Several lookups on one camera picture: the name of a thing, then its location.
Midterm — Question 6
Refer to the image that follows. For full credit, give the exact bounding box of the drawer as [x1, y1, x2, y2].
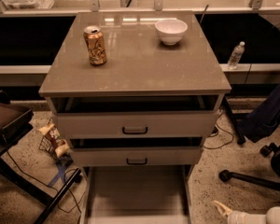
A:
[79, 166, 191, 224]
[49, 95, 222, 139]
[70, 137, 203, 167]

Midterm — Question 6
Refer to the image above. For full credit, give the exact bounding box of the black floor cable left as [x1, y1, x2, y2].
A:
[2, 133, 86, 215]

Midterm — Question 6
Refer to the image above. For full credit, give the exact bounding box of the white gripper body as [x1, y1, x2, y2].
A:
[227, 211, 266, 224]

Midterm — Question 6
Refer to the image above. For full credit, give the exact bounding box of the wire basket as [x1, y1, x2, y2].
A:
[38, 119, 58, 160]

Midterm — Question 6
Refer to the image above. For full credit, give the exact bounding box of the grey drawer cabinet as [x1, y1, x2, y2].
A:
[38, 10, 232, 224]

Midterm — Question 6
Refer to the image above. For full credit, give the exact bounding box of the white bowl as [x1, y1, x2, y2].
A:
[155, 19, 188, 45]

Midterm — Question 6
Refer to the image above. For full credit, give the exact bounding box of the black table leg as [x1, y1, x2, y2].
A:
[222, 97, 245, 145]

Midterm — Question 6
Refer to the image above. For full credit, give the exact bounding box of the black floor cable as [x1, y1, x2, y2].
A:
[2, 133, 86, 215]
[203, 112, 236, 150]

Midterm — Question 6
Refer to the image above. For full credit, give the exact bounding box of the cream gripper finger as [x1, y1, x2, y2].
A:
[214, 201, 232, 218]

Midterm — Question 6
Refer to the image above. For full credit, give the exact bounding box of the brown chair on left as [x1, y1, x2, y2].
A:
[0, 91, 81, 224]

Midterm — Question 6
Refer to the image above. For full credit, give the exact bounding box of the clear plastic water bottle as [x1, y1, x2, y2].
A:
[228, 41, 245, 70]

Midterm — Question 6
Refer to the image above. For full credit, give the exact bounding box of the black office chair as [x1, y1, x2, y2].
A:
[218, 140, 280, 203]

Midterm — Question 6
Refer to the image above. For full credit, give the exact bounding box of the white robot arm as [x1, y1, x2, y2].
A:
[214, 201, 280, 224]

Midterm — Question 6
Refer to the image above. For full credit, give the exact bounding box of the orange soda can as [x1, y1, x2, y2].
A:
[83, 26, 107, 65]

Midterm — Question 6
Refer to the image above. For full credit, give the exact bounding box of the black floor cable right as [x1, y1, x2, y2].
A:
[203, 112, 236, 150]

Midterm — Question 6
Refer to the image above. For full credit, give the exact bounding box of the snack bag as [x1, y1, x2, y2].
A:
[39, 123, 70, 158]

